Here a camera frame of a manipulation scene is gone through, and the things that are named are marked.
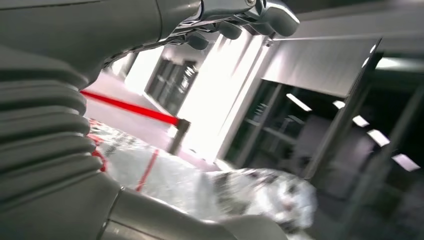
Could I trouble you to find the grey mailer bag black letters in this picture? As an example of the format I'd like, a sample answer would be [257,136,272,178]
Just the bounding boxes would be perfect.
[87,119,319,240]

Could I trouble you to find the red barrier belt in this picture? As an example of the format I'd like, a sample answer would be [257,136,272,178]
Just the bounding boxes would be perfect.
[80,90,181,127]

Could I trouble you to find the metal barrier post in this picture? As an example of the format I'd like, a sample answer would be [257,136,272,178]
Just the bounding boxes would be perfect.
[167,119,192,157]

